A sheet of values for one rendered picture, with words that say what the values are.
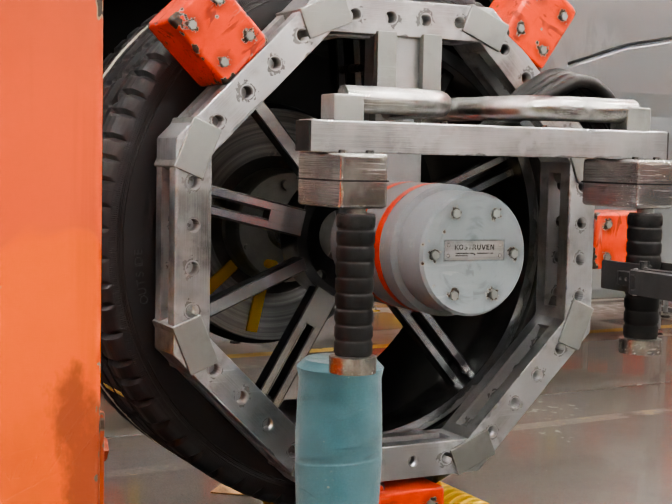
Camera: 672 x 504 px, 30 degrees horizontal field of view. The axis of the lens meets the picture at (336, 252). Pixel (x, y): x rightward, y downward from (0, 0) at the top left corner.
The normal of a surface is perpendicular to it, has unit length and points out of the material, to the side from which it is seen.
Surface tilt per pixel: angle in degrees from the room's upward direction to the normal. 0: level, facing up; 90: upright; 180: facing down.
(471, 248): 90
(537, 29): 90
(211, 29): 90
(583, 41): 90
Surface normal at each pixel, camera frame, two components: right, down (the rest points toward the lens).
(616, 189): -0.89, 0.02
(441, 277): 0.46, 0.08
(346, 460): 0.14, 0.07
